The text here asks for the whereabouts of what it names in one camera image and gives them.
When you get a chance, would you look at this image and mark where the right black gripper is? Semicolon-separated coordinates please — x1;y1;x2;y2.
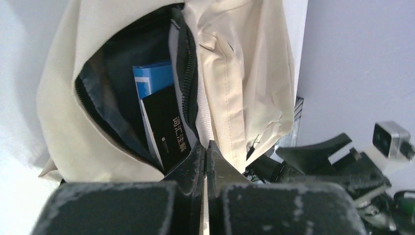
246;132;415;235

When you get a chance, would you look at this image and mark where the blue notebook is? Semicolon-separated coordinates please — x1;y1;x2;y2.
133;60;174;99

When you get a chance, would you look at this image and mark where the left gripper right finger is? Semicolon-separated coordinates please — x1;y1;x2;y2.
207;141;367;235

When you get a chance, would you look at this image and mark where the beige canvas student bag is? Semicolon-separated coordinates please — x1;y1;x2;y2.
36;0;296;182

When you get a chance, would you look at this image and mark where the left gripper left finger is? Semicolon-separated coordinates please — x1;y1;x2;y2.
32;143;206;235

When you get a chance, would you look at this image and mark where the black booklet with gold emblem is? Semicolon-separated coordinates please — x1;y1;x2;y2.
140;85;191;173

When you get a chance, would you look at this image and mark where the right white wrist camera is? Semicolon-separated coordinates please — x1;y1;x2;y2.
372;121;415;161

